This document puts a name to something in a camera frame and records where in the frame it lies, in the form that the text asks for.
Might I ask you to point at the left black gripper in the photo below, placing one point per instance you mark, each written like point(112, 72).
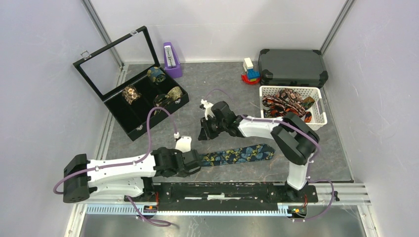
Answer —
point(184, 173)

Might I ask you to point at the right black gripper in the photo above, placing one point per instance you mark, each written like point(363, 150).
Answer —
point(205, 133)

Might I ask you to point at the blue yellow patterned tie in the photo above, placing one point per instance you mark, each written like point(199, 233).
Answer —
point(259, 152)

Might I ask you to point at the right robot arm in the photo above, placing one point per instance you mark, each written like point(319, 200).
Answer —
point(297, 141)

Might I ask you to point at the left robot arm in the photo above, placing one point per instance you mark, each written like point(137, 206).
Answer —
point(119, 178)

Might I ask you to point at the colourful toy block stack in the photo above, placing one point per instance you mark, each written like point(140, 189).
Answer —
point(249, 76)

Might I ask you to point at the white plastic basket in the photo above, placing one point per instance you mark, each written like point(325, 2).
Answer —
point(319, 118)

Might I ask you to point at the rolled olive gold tie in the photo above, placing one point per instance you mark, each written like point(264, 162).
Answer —
point(175, 93)

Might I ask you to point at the orange black tie pile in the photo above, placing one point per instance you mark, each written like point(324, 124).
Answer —
point(287, 100)

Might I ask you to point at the purple metronome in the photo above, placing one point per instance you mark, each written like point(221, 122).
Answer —
point(172, 63)

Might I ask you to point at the rolled teal tie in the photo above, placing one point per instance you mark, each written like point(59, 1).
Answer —
point(156, 75)

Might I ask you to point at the dark grey hard case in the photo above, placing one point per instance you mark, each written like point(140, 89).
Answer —
point(292, 67)

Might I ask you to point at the rolled brown floral tie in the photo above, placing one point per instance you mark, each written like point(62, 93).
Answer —
point(130, 94)

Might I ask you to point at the black tie display box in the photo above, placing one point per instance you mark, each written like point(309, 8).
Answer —
point(136, 119)

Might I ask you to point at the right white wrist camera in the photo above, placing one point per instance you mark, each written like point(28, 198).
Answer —
point(206, 106)

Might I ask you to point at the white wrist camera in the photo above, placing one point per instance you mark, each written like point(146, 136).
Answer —
point(183, 143)
point(206, 106)

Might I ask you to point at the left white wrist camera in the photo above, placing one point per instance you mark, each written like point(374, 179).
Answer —
point(183, 143)

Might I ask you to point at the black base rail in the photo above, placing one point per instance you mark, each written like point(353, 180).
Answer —
point(227, 196)

